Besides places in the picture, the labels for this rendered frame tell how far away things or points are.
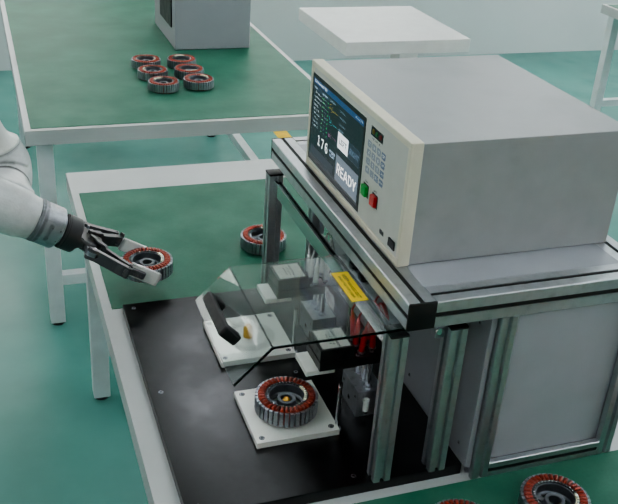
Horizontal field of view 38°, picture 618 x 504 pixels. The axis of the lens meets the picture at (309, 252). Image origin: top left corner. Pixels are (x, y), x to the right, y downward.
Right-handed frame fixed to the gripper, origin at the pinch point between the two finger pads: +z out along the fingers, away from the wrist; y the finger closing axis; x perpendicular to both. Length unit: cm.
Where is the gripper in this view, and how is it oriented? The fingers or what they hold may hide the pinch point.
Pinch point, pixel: (145, 263)
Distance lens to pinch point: 199.2
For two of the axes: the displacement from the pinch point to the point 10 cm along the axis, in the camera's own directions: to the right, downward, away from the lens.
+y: 3.3, 4.6, -8.3
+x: 5.3, -8.1, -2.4
